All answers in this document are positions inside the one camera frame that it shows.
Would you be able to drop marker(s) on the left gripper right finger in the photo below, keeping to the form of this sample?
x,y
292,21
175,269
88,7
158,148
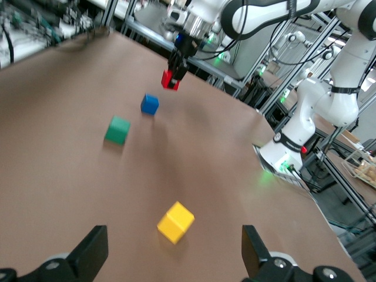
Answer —
x,y
255,255

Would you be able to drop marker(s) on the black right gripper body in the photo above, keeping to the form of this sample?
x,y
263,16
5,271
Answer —
x,y
185,47

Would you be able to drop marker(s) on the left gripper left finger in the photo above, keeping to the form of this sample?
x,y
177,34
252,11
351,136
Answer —
x,y
88,252

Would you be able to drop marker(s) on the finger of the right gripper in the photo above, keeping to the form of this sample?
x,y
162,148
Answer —
x,y
173,66
180,73

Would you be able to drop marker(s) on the red cube block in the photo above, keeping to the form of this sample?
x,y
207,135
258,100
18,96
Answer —
x,y
165,79

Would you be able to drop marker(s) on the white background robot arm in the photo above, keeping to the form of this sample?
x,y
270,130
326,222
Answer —
x,y
293,37

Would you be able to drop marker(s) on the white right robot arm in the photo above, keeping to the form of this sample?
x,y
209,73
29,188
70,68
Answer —
x,y
308,117

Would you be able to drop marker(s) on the blue cube block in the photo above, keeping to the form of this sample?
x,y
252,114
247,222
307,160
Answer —
x,y
149,104

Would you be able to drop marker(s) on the green cube block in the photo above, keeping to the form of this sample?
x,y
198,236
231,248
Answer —
x,y
117,130

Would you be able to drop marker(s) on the yellow cube block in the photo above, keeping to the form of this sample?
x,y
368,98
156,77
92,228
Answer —
x,y
176,223

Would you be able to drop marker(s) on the brown paper table cover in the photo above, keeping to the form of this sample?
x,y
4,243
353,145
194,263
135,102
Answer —
x,y
73,182

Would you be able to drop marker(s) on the small cardboard box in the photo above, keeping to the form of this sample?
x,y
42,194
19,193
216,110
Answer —
x,y
272,67

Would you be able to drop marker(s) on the clear plastic container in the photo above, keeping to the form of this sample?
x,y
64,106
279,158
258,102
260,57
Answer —
x,y
364,170

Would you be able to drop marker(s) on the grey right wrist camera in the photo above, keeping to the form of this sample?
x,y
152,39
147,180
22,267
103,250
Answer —
x,y
176,17

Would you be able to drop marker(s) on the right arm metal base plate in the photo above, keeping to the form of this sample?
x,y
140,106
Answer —
x,y
265,164

